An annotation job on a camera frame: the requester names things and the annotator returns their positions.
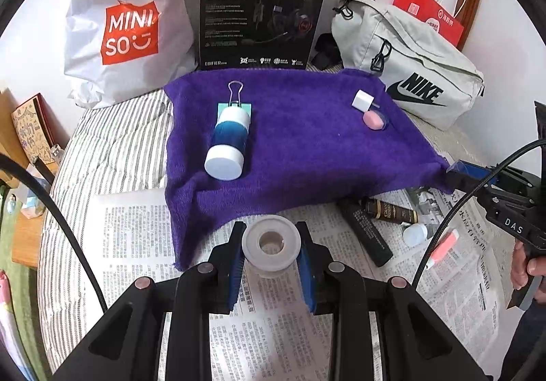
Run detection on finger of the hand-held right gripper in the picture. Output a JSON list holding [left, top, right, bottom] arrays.
[[447, 160, 502, 183], [444, 172, 487, 196]]

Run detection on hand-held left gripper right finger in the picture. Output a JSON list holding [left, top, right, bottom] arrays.
[[294, 221, 495, 381]]

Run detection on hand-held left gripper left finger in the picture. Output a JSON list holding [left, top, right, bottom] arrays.
[[43, 221, 248, 381]]

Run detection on white tape roll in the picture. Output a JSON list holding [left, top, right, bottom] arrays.
[[242, 215, 301, 277]]

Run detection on pink and white pen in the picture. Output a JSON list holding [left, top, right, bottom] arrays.
[[429, 229, 459, 268]]

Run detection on small white jar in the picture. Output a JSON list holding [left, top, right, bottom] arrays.
[[403, 224, 429, 247]]

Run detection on brown gold-striped tube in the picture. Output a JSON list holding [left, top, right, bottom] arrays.
[[360, 199, 421, 225]]

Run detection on black tube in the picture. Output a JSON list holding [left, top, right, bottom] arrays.
[[337, 197, 394, 266]]

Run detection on pink and blue case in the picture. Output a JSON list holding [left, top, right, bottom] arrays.
[[362, 109, 390, 131]]

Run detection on white charger plug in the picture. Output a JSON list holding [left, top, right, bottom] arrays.
[[352, 90, 380, 113]]

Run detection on white and blue bottle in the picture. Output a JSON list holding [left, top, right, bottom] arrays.
[[204, 107, 252, 181]]

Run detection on green binder clip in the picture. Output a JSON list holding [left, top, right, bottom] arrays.
[[216, 81, 255, 126]]

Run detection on person's right hand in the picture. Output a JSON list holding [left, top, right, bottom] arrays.
[[509, 242, 546, 292]]

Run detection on newspaper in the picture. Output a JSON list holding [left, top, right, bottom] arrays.
[[91, 187, 513, 381]]

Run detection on purple towel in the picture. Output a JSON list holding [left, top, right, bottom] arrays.
[[163, 69, 455, 273]]

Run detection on grey waist bag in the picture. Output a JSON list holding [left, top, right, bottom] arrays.
[[313, 0, 486, 131]]

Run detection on striped bed sheet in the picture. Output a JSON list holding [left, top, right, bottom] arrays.
[[36, 89, 513, 381]]

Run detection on wooden nightstand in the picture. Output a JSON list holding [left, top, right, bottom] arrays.
[[9, 138, 71, 268]]

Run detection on clear plastic packet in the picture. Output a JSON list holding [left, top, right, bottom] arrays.
[[17, 189, 47, 220]]

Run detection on green cloth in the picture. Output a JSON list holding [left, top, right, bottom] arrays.
[[0, 187, 47, 377]]

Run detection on black stick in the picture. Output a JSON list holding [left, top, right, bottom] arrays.
[[32, 157, 56, 186]]

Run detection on pink cloth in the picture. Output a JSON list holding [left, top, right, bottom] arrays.
[[0, 270, 11, 309]]

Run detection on patterned notebook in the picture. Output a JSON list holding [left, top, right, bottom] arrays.
[[11, 94, 58, 164]]

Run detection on black headset box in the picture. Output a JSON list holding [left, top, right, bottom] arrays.
[[199, 0, 331, 71]]

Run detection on light wooden board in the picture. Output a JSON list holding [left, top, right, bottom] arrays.
[[0, 88, 22, 183]]

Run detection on white plastic bag orange label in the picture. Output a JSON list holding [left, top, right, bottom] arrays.
[[64, 0, 199, 109]]

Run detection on black cable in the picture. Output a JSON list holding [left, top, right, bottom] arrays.
[[414, 139, 546, 277], [0, 153, 107, 313]]

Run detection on red paper bag white handles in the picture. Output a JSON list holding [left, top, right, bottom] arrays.
[[392, 0, 468, 51]]

